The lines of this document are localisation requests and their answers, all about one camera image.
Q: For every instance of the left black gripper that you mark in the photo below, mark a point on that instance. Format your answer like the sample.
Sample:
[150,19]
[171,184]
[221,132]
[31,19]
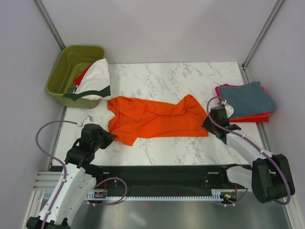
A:
[109,137]

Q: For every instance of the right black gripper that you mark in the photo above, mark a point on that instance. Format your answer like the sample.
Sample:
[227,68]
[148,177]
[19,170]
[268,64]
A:
[206,123]

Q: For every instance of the orange t shirt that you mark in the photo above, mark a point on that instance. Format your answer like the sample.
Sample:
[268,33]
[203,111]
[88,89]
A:
[138,118]

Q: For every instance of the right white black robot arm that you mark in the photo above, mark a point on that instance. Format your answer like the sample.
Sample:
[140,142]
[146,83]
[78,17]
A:
[269,177]

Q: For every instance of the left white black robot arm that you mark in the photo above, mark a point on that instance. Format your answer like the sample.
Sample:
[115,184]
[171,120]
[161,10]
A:
[75,182]

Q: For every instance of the folded magenta t shirt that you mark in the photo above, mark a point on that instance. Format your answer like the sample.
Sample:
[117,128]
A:
[218,91]

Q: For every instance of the folded grey-blue t shirt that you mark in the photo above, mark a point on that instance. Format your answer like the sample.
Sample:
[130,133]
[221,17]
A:
[245,99]

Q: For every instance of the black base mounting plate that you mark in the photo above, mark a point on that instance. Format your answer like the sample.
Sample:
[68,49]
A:
[150,181]

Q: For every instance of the white red green t shirt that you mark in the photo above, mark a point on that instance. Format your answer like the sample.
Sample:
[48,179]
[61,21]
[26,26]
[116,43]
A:
[93,84]

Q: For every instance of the folded red-orange t shirt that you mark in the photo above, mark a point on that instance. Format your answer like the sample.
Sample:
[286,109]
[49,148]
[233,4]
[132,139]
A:
[258,118]

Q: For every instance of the olive green plastic bin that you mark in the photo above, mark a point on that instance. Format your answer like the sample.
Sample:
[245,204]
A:
[71,63]

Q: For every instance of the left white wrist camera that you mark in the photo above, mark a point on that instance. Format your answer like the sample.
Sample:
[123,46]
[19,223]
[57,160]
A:
[87,120]

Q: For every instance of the white slotted cable duct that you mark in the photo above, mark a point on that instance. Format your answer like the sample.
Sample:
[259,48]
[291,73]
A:
[214,196]

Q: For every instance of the aluminium extrusion rail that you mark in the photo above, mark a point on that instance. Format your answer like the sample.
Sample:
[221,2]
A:
[46,180]

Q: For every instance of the right aluminium frame post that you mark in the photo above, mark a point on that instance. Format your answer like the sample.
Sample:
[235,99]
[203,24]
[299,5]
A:
[272,16]

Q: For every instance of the aluminium frame post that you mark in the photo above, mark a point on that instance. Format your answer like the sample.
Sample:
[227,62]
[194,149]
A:
[48,21]
[272,16]

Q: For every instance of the left aluminium frame post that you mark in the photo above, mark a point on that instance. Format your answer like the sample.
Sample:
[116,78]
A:
[48,21]

